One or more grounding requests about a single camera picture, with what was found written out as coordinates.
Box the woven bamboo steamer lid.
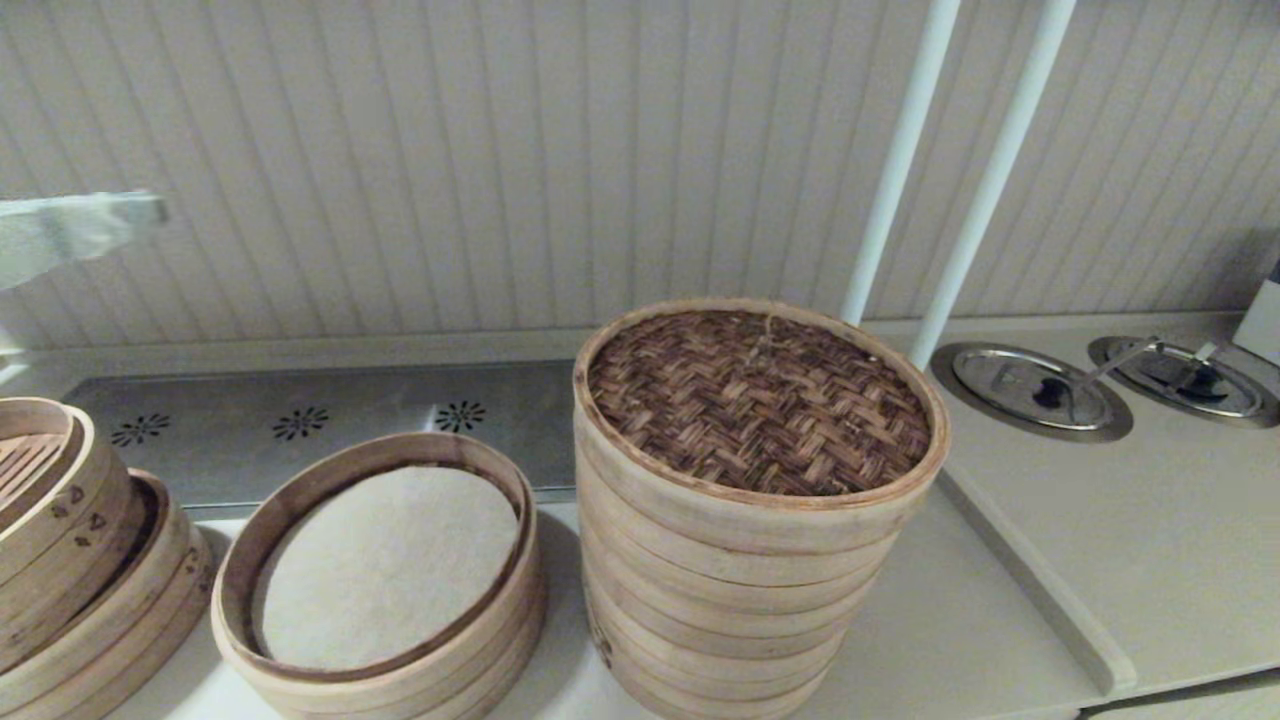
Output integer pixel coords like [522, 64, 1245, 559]
[573, 297, 949, 557]

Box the bamboo steamer with heart marks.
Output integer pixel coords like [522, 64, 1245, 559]
[0, 398, 136, 676]

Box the wide shallow bamboo steamer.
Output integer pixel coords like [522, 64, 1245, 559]
[0, 470, 216, 720]

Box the white paper steamer liner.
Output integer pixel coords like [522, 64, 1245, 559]
[252, 465, 521, 671]

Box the short bamboo steamer stack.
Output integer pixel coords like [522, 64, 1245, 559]
[212, 432, 546, 720]

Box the tall bamboo steamer stack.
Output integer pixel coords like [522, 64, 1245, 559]
[575, 440, 901, 720]

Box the round steel lid left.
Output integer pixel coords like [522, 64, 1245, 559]
[932, 342, 1135, 444]

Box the round steel lid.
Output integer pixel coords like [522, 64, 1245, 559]
[1088, 335, 1280, 431]
[932, 342, 1135, 444]

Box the steel pot lid black knob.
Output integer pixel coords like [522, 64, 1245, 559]
[952, 348, 1117, 432]
[1108, 342, 1266, 419]

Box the round steel lid right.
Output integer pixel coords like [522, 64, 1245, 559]
[1088, 335, 1280, 431]

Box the steel plate with flower holes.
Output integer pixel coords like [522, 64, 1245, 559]
[62, 360, 591, 511]

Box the white metal pole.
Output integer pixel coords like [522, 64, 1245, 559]
[840, 0, 963, 326]
[908, 0, 1079, 371]

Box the white box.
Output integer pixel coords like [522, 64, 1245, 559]
[1232, 262, 1280, 366]

